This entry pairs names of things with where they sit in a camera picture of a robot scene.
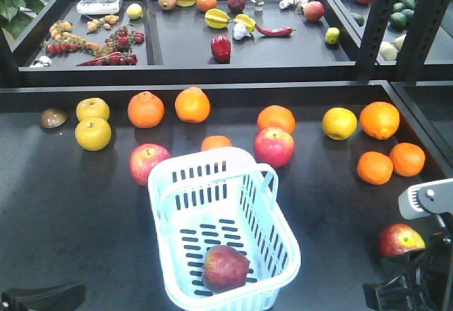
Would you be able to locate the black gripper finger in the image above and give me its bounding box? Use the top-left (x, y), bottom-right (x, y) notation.
top-left (1, 282), bottom-right (86, 311)

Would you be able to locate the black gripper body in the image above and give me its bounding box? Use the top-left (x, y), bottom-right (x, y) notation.
top-left (363, 232), bottom-right (452, 310)

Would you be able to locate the light blue plastic basket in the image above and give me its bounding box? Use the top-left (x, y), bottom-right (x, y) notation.
top-left (148, 147), bottom-right (301, 310)

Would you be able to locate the small tangerine right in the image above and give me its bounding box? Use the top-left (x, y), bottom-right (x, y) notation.
top-left (389, 142), bottom-right (425, 177)

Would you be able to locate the small tangerine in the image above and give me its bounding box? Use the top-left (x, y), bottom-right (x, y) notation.
top-left (356, 151), bottom-right (394, 185)
top-left (389, 142), bottom-right (425, 177)

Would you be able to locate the small tangerine left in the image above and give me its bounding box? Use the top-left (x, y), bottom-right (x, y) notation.
top-left (356, 151), bottom-right (394, 185)

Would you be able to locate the pink red apple left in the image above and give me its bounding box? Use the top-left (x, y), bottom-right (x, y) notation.
top-left (130, 143), bottom-right (171, 186)

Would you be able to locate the pink red apple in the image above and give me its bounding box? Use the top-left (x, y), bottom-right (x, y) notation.
top-left (253, 127), bottom-right (295, 169)
top-left (130, 143), bottom-right (171, 186)

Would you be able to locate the large orange right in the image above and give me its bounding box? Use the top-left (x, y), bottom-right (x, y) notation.
top-left (360, 101), bottom-right (400, 140)

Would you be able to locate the yellow pear apple lower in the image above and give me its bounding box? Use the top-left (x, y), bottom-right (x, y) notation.
top-left (75, 117), bottom-right (112, 152)

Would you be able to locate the yellow pear apple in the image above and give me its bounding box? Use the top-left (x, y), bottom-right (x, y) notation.
top-left (75, 117), bottom-right (112, 152)
top-left (76, 97), bottom-right (110, 121)

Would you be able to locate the yellow round citrus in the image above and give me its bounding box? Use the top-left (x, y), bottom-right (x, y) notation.
top-left (322, 107), bottom-right (357, 140)

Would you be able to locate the brown mushroom cap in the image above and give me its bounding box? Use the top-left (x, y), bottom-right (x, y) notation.
top-left (40, 108), bottom-right (68, 129)

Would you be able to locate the yellow pear apple upper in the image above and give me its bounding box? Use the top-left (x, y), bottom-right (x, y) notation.
top-left (76, 97), bottom-right (110, 121)

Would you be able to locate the pink red apple centre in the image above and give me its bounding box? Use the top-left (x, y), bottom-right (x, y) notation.
top-left (253, 127), bottom-right (295, 169)

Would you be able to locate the orange back left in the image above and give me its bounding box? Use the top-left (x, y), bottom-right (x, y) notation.
top-left (127, 91), bottom-right (165, 128)

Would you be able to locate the black wood produce display stand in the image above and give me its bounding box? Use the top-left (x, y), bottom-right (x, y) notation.
top-left (1, 0), bottom-right (452, 310)

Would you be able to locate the small orange left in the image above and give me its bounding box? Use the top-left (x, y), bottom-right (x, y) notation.
top-left (200, 135), bottom-right (232, 151)

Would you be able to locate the orange behind centre apple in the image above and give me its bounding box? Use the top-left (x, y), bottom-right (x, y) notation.
top-left (257, 105), bottom-right (296, 134)

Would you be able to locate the white pear large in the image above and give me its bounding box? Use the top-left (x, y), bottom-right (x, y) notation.
top-left (379, 41), bottom-right (398, 61)

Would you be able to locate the red chili pepper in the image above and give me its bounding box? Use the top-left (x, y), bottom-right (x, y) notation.
top-left (255, 25), bottom-right (295, 37)

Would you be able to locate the red bell pepper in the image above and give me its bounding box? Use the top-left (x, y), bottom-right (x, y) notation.
top-left (210, 35), bottom-right (231, 62)

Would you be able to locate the white garlic bulb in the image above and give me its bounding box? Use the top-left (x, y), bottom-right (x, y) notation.
top-left (233, 23), bottom-right (251, 40)

